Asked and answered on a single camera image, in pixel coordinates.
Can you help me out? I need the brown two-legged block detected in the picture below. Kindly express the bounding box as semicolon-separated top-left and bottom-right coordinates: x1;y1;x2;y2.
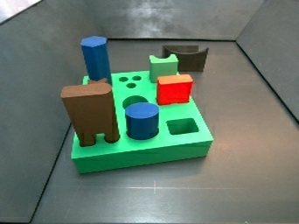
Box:
60;79;120;147

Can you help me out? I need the tall blue hexagonal peg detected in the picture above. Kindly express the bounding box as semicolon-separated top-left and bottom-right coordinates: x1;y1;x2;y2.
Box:
80;36;112;84

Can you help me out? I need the green peg board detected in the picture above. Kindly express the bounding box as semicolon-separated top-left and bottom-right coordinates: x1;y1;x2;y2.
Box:
70;70;215;175

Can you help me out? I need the red square block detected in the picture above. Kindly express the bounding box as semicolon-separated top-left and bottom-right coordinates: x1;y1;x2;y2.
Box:
157;74;193;105

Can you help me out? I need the short blue cylinder peg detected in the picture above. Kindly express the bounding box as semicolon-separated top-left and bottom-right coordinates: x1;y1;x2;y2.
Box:
126;102;159;140

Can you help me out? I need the green notched block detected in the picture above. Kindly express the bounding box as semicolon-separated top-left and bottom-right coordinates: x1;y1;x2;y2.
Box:
150;54;179;83

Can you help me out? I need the black curved stand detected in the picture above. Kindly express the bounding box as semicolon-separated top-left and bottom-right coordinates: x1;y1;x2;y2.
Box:
163;45;210;72

